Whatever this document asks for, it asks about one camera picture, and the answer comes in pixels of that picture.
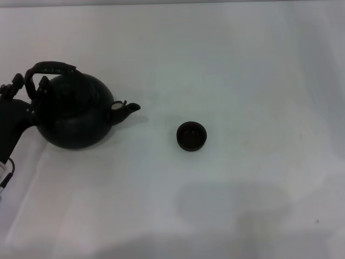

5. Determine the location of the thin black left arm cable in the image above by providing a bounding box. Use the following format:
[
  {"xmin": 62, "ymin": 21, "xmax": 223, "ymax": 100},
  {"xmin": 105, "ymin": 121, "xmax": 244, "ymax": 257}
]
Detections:
[{"xmin": 0, "ymin": 157, "xmax": 16, "ymax": 190}]

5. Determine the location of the small dark round teacup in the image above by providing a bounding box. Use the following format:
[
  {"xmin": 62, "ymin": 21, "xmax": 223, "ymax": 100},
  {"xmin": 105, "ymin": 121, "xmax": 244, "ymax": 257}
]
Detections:
[{"xmin": 176, "ymin": 121, "xmax": 209, "ymax": 153}]

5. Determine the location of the black round teapot with handle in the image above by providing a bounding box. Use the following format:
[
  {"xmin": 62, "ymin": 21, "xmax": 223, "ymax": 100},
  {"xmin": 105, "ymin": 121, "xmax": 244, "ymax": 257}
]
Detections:
[{"xmin": 24, "ymin": 61, "xmax": 142, "ymax": 149}]

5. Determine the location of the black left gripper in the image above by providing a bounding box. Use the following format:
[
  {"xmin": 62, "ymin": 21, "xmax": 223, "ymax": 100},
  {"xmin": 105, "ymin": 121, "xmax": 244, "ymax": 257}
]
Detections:
[{"xmin": 0, "ymin": 72, "xmax": 51, "ymax": 163}]

